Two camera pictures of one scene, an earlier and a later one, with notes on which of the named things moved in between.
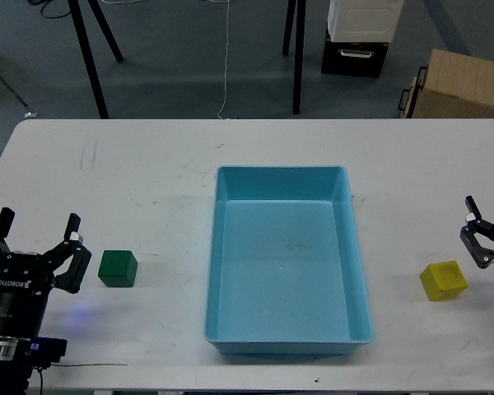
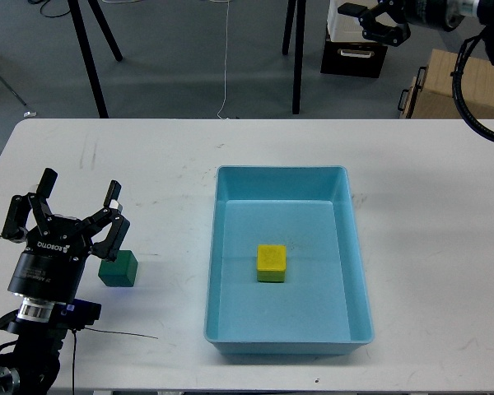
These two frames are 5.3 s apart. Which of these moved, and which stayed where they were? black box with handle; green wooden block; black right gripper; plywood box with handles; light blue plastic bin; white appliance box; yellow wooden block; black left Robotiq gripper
Moved: black right gripper; yellow wooden block; black left Robotiq gripper
Stayed: plywood box with handles; black box with handle; green wooden block; light blue plastic bin; white appliance box
